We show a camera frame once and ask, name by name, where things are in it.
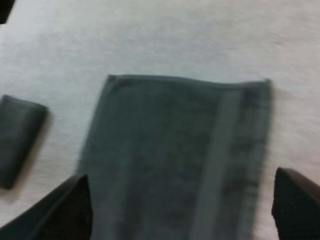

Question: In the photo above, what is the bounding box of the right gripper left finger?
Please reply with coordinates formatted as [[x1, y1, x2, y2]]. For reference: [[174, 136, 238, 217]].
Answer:
[[0, 173, 94, 240]]

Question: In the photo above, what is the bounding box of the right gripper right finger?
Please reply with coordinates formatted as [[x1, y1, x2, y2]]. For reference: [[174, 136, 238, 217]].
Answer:
[[271, 167, 320, 240]]

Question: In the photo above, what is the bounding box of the grey-green towel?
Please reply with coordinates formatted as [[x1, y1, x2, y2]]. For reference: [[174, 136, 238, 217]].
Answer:
[[76, 74, 273, 240], [0, 94, 48, 190]]

